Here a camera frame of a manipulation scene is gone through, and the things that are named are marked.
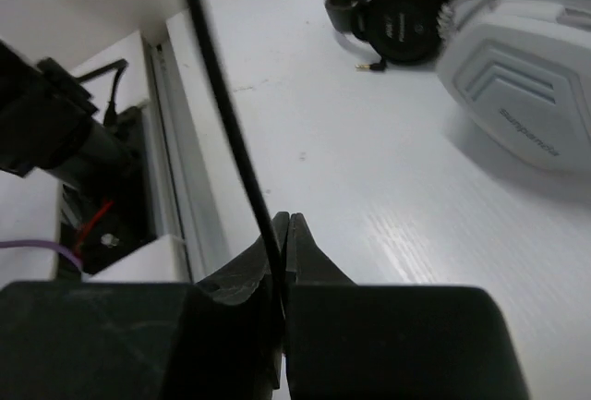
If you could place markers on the black headphones lower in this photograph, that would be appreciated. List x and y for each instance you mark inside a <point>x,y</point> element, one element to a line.
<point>401,32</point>

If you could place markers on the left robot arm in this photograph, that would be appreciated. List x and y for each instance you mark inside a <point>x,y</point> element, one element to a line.
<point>47,122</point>

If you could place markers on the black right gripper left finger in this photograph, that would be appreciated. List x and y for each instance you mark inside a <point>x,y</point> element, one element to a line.
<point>220,338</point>

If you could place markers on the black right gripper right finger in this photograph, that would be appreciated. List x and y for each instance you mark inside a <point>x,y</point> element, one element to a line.
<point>350,341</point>

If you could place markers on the aluminium rail front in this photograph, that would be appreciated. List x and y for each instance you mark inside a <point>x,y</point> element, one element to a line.
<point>183,201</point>

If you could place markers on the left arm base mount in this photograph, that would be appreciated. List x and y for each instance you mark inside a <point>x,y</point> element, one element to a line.
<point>110,225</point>

